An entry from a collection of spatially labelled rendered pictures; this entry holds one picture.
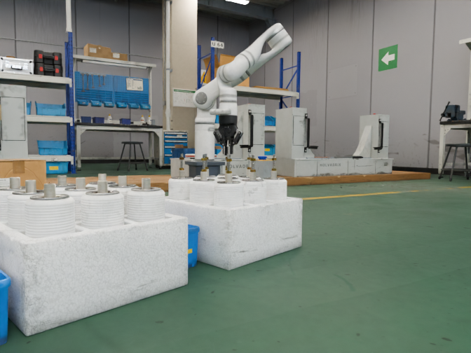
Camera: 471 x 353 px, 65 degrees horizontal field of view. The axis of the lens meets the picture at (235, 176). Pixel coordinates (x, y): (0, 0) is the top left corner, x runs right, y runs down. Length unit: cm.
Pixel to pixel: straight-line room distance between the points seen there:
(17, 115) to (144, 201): 225
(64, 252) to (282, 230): 74
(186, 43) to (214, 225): 700
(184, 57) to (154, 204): 705
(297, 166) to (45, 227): 327
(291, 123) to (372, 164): 123
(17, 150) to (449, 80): 582
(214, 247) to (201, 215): 11
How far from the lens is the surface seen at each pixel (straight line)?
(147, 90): 737
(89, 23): 992
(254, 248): 120
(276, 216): 127
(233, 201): 115
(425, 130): 682
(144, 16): 1029
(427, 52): 701
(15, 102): 312
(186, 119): 773
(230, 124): 150
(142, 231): 91
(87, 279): 87
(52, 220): 85
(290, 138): 395
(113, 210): 90
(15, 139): 311
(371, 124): 492
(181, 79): 780
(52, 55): 591
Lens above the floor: 36
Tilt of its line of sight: 4 degrees down
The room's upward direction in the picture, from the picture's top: 1 degrees clockwise
